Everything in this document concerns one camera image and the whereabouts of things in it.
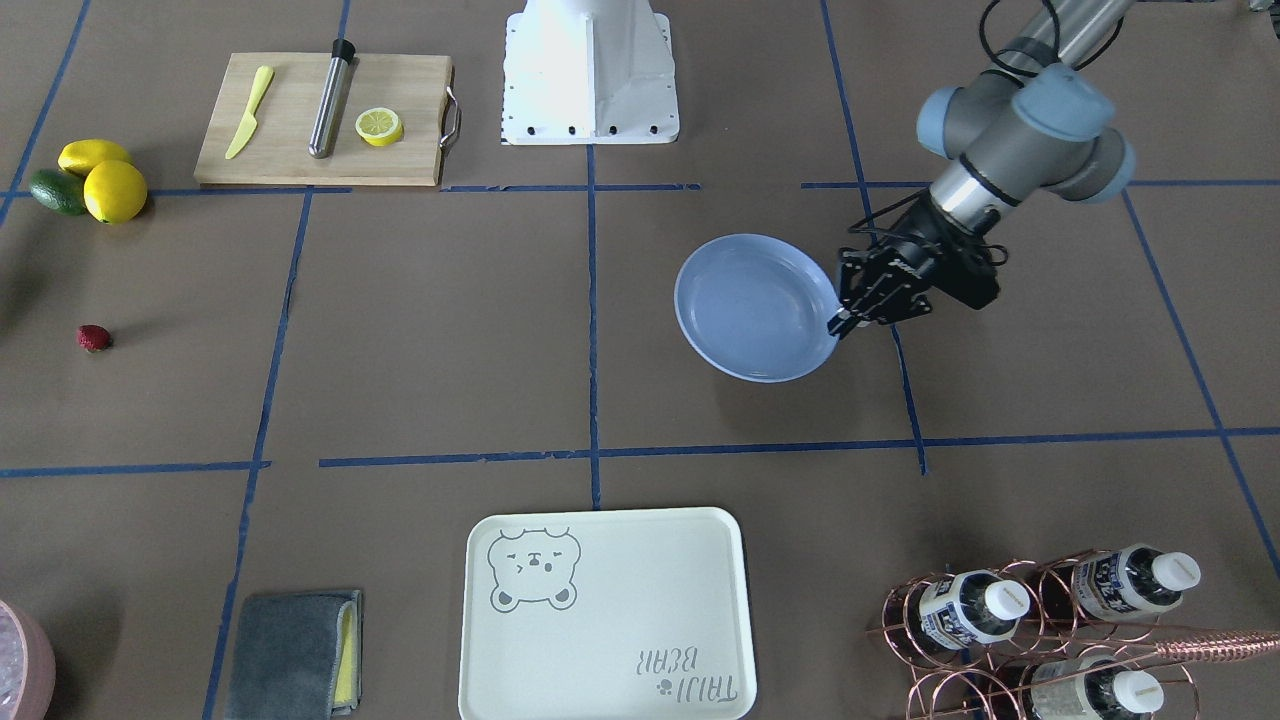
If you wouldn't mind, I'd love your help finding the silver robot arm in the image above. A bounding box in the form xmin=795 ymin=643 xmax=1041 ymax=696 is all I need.
xmin=827 ymin=1 xmax=1137 ymax=338

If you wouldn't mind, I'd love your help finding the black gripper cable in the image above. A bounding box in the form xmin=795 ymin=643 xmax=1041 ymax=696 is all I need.
xmin=978 ymin=0 xmax=1061 ymax=76

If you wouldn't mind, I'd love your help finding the yellow plastic knife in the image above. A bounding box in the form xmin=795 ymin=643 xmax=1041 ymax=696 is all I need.
xmin=224 ymin=65 xmax=275 ymax=160

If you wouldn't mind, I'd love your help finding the yellow lemon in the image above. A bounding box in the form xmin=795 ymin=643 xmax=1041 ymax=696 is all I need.
xmin=58 ymin=138 xmax=132 ymax=179
xmin=84 ymin=160 xmax=148 ymax=224

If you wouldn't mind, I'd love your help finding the copper wire bottle rack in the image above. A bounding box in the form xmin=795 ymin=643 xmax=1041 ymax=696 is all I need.
xmin=864 ymin=551 xmax=1204 ymax=719

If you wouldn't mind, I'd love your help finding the cream bear tray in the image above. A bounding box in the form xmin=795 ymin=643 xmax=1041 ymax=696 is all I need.
xmin=458 ymin=507 xmax=758 ymax=719

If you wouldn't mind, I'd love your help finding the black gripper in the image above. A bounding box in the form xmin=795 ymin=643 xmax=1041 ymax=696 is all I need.
xmin=827 ymin=195 xmax=1001 ymax=341

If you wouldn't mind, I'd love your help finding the wooden cutting board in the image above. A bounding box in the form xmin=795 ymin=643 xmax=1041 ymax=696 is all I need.
xmin=193 ymin=53 xmax=454 ymax=188

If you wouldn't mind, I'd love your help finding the dark drink bottle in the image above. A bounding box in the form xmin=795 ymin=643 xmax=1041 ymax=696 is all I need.
xmin=1036 ymin=544 xmax=1202 ymax=625
xmin=883 ymin=570 xmax=1033 ymax=665
xmin=1014 ymin=660 xmax=1166 ymax=719

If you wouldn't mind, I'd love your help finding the grey folded cloth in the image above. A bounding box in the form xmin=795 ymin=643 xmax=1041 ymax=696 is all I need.
xmin=224 ymin=588 xmax=364 ymax=719

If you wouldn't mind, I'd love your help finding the steel rod black tip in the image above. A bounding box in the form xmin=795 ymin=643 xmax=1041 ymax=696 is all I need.
xmin=307 ymin=38 xmax=356 ymax=159

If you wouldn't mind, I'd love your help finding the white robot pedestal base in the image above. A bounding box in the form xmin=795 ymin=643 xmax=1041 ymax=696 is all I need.
xmin=500 ymin=1 xmax=681 ymax=146

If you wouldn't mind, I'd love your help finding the red strawberry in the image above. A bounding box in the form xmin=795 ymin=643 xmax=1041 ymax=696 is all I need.
xmin=77 ymin=324 xmax=114 ymax=354

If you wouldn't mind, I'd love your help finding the pink bowl of ice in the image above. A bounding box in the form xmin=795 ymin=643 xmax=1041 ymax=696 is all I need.
xmin=1 ymin=601 xmax=56 ymax=719

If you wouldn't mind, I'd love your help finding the lemon half slice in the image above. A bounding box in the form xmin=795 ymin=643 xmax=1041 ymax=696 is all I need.
xmin=355 ymin=108 xmax=404 ymax=149

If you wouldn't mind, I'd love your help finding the copper twisted bar spoon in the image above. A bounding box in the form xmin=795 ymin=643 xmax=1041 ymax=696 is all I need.
xmin=1153 ymin=630 xmax=1279 ymax=664

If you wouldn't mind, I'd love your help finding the blue round plate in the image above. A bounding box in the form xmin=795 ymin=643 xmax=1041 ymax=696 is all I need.
xmin=673 ymin=233 xmax=838 ymax=384

